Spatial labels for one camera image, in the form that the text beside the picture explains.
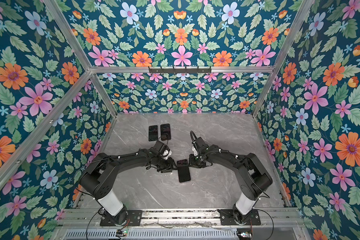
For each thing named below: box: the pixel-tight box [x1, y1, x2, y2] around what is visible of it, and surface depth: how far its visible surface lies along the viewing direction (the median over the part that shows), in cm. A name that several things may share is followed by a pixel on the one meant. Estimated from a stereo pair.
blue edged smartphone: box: [177, 159, 191, 183], surface depth 90 cm
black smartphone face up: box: [160, 123, 171, 141], surface depth 110 cm
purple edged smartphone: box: [148, 125, 158, 142], surface depth 110 cm
